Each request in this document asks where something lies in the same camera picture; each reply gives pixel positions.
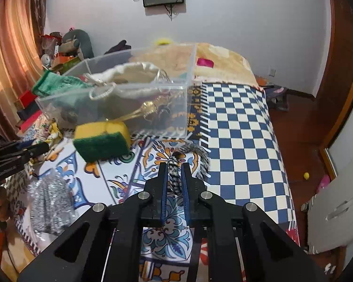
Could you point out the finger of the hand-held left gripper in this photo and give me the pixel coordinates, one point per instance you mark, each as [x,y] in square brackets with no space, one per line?
[8,147]
[29,152]

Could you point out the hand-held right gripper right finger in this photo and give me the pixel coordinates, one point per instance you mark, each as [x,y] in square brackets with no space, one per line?
[186,179]

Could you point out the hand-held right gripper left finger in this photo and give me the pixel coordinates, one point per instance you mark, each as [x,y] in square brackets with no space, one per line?
[164,179]

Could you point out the black white fringed cloth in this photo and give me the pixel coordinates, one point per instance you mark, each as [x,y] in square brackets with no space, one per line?
[175,179]

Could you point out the person's left hand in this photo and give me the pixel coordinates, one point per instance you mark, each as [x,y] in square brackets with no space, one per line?
[1,207]

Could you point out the colourful patterned printed cloth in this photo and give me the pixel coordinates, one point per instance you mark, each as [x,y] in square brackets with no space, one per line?
[117,176]

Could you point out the red box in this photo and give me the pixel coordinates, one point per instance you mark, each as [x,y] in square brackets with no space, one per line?
[26,97]

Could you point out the silver steel wool scrubber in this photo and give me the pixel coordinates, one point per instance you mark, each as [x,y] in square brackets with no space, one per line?
[50,202]

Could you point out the clear plastic box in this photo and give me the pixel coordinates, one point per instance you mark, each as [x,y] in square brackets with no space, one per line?
[164,114]

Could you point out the blue white checkered blanket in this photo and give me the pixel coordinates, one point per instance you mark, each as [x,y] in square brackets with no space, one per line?
[247,152]

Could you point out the yellow green sponge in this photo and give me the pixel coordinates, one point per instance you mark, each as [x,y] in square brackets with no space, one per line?
[100,147]

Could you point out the gold metallic ornament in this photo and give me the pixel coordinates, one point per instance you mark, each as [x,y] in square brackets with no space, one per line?
[147,108]

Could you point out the green knitted cloth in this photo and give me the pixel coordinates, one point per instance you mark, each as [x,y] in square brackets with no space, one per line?
[53,83]

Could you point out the orange curtain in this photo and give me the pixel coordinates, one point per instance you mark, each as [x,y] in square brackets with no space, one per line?
[8,50]

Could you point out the pink cloth piece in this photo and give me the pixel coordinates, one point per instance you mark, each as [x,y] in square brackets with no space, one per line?
[205,62]

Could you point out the dark stool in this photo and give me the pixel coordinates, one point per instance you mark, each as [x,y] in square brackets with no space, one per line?
[278,97]

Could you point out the grey plush toy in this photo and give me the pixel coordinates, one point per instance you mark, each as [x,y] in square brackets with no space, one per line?
[79,39]

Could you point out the pink toy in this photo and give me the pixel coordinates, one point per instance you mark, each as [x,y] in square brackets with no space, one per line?
[323,185]

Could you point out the yellow fluffy item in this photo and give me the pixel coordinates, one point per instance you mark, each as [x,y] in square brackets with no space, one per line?
[163,41]

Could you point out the wooden door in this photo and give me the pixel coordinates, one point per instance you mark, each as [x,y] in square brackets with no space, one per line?
[344,64]

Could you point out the white wall socket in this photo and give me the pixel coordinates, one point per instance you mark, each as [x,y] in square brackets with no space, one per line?
[272,71]

